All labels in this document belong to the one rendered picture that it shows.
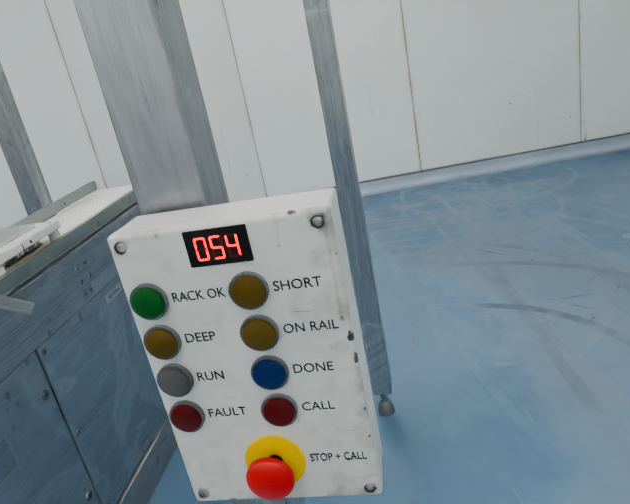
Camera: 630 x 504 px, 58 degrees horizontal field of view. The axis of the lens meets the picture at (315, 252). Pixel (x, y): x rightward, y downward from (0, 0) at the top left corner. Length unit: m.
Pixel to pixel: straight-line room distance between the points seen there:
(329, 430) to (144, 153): 0.27
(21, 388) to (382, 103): 3.32
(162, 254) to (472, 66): 3.96
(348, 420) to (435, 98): 3.88
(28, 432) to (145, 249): 1.05
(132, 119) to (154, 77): 0.04
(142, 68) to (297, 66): 3.72
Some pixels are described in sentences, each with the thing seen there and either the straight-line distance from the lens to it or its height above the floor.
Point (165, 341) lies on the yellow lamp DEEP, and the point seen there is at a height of 1.02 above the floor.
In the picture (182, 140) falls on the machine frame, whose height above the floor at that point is 1.15.
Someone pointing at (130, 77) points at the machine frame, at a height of 1.21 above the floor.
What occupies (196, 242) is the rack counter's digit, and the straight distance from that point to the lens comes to 0.41.
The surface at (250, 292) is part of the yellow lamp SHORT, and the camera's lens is 0.41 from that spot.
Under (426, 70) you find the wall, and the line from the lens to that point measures 4.24.
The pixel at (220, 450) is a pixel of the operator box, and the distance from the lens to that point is 0.52.
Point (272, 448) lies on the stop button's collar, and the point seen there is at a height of 0.90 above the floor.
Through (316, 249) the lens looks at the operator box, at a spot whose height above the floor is 1.07.
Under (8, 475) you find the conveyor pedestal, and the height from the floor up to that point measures 0.48.
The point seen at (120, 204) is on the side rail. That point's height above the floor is 0.86.
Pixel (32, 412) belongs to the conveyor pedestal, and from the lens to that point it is 1.46.
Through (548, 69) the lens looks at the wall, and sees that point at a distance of 4.48.
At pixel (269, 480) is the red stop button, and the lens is 0.48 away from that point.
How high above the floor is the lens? 1.21
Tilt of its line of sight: 21 degrees down
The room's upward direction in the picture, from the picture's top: 11 degrees counter-clockwise
